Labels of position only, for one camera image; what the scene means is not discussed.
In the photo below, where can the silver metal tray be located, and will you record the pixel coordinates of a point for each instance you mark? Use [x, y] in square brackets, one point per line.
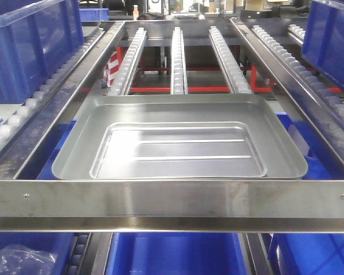
[179, 136]

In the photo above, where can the middle roller track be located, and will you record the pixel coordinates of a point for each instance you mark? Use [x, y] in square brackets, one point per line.
[178, 83]

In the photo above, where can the blue bin lower centre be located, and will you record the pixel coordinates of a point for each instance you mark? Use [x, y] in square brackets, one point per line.
[176, 253]

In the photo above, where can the blue bin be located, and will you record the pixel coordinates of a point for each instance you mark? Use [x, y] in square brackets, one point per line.
[59, 243]
[176, 253]
[36, 39]
[311, 253]
[323, 45]

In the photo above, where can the lower roller track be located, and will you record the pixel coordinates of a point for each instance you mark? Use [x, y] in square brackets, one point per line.
[77, 253]

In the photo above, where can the steel front crossbar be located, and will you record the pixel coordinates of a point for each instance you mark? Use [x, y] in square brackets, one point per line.
[238, 205]

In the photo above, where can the blue bin lower left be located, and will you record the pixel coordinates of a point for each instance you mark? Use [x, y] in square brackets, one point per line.
[59, 243]

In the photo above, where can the blue bin lower right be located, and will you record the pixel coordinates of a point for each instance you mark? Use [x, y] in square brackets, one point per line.
[311, 253]

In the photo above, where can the blue bin upper left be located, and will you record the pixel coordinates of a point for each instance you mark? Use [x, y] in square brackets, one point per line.
[36, 39]

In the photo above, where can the far left roller track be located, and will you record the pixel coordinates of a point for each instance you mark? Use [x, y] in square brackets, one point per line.
[14, 116]

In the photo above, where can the blue bin upper right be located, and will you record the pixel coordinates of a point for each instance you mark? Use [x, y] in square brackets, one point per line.
[323, 45]

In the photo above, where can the clear plastic bag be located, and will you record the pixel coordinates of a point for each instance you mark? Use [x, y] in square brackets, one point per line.
[19, 259]

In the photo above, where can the red metal frame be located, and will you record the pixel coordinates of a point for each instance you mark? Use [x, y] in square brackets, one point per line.
[119, 52]

